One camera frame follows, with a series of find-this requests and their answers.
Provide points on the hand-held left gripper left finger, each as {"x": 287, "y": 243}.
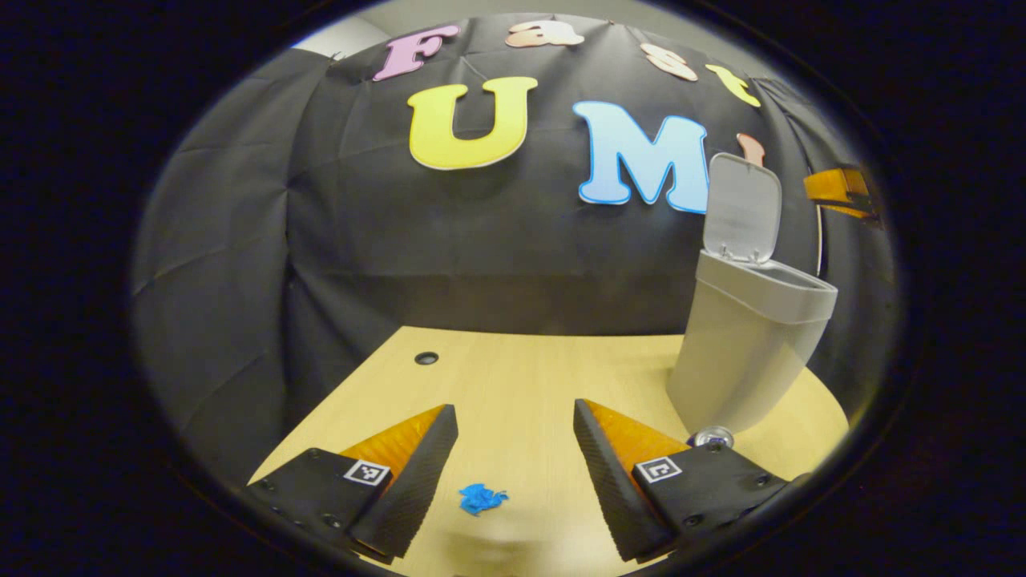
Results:
{"x": 421, "y": 473}

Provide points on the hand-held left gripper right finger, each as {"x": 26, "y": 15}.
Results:
{"x": 605, "y": 473}

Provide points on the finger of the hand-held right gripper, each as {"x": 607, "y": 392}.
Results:
{"x": 838, "y": 186}
{"x": 854, "y": 214}

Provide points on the blue paper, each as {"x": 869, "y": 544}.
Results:
{"x": 479, "y": 498}

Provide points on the silver pop can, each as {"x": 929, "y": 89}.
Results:
{"x": 712, "y": 437}

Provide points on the white desktop garbage bin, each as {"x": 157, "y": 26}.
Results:
{"x": 737, "y": 353}

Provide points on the wooden desktop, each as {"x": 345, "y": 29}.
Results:
{"x": 521, "y": 377}

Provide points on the black backdrop cloth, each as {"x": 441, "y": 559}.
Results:
{"x": 449, "y": 240}

